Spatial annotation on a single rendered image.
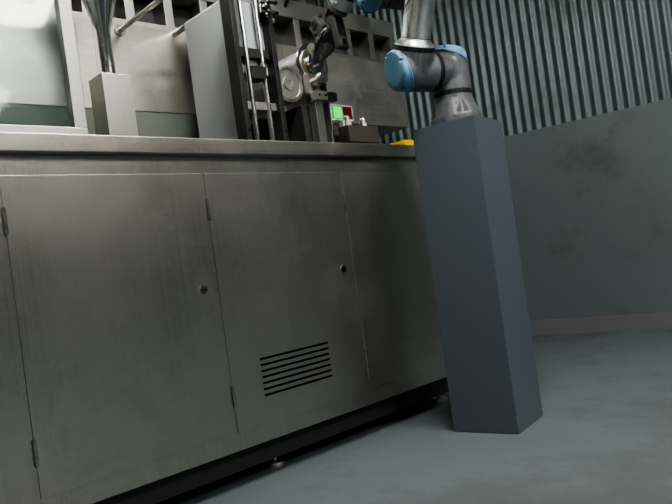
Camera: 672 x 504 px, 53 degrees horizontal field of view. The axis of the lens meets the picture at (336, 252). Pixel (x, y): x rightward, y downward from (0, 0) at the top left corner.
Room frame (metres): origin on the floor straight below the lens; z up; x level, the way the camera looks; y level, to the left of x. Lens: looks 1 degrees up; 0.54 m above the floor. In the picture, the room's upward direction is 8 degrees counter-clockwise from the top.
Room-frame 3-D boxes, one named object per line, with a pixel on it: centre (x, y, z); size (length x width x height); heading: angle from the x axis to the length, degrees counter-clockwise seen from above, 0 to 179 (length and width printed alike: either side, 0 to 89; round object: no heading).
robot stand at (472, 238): (2.02, -0.41, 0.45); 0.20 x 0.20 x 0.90; 54
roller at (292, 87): (2.40, 0.17, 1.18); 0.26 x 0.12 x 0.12; 44
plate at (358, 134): (2.63, -0.03, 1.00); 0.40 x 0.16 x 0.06; 44
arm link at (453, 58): (2.02, -0.41, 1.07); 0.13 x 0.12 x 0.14; 118
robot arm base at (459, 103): (2.02, -0.41, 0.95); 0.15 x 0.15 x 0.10
